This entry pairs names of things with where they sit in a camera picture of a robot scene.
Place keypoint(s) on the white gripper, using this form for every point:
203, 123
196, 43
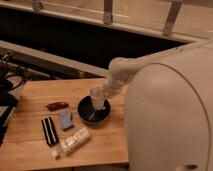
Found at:
113, 86

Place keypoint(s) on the white ceramic cup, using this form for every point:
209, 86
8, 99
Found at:
97, 97

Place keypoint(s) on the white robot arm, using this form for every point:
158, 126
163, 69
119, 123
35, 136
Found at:
122, 70

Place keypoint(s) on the dark ceramic bowl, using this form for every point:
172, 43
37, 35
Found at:
91, 116

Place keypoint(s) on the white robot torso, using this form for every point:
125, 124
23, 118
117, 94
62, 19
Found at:
169, 114

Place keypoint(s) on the blue sponge cloth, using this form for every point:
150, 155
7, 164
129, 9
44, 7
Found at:
66, 120

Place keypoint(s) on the clear plastic bottle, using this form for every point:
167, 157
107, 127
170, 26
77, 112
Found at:
71, 143

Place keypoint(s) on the brown rectangular block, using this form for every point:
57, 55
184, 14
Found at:
57, 106

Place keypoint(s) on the black white striped bar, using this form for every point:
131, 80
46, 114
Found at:
49, 131

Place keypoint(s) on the metal railing frame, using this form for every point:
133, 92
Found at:
185, 20

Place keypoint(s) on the black equipment with cables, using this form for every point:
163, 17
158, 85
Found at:
7, 100

